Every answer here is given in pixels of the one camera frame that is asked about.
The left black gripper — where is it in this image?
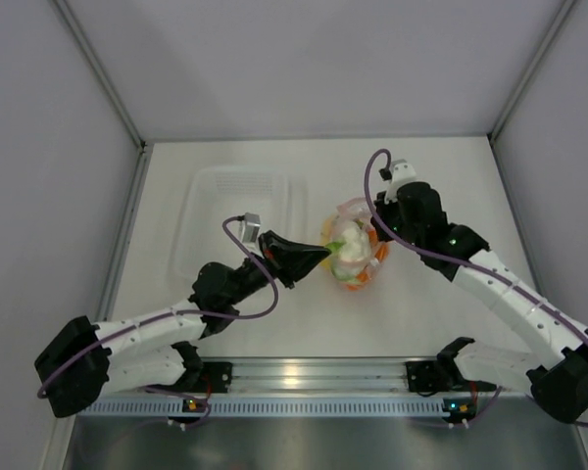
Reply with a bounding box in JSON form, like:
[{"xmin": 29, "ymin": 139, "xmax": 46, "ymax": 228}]
[{"xmin": 226, "ymin": 230, "xmax": 330, "ymax": 306}]

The clear zip top bag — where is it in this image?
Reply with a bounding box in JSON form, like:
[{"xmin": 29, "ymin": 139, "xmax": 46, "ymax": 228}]
[{"xmin": 319, "ymin": 197, "xmax": 389, "ymax": 292}]

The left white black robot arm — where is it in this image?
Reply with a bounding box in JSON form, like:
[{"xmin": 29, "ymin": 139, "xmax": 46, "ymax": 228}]
[{"xmin": 34, "ymin": 231, "xmax": 331, "ymax": 418}]

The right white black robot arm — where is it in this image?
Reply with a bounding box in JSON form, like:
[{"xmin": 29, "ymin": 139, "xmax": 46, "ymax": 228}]
[{"xmin": 366, "ymin": 181, "xmax": 588, "ymax": 426}]

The fake orange fruit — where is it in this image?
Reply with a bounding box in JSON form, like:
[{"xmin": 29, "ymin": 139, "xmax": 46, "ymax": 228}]
[{"xmin": 344, "ymin": 243, "xmax": 389, "ymax": 292}]

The fake white cauliflower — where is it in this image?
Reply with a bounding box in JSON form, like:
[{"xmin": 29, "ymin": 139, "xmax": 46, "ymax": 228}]
[{"xmin": 326, "ymin": 224, "xmax": 371, "ymax": 280}]

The white plastic basket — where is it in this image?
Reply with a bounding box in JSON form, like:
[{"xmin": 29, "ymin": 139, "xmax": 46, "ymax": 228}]
[{"xmin": 169, "ymin": 166, "xmax": 295, "ymax": 283}]

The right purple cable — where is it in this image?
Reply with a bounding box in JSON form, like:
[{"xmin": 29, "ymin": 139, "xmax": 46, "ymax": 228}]
[{"xmin": 363, "ymin": 148, "xmax": 588, "ymax": 430}]

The purple cable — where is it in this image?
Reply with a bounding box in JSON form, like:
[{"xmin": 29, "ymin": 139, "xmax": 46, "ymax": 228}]
[
  {"xmin": 36, "ymin": 214, "xmax": 281, "ymax": 400},
  {"xmin": 363, "ymin": 148, "xmax": 588, "ymax": 430}
]

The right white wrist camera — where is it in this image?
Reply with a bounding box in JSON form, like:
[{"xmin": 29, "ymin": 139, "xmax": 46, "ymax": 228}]
[{"xmin": 379, "ymin": 160, "xmax": 417, "ymax": 202}]

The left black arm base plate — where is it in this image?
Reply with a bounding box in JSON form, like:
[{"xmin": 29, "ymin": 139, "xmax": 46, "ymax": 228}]
[{"xmin": 193, "ymin": 360, "xmax": 233, "ymax": 394}]

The aluminium mounting rail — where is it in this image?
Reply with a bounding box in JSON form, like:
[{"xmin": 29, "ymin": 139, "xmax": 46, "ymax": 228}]
[{"xmin": 102, "ymin": 355, "xmax": 535, "ymax": 396}]

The white slotted cable duct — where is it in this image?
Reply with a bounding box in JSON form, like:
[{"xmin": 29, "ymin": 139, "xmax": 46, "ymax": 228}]
[{"xmin": 80, "ymin": 395, "xmax": 475, "ymax": 418}]

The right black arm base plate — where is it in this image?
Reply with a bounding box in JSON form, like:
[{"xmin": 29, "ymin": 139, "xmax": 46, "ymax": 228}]
[{"xmin": 405, "ymin": 360, "xmax": 449, "ymax": 398}]

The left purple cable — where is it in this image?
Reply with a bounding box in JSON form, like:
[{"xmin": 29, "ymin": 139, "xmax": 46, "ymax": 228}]
[{"xmin": 36, "ymin": 214, "xmax": 281, "ymax": 400}]

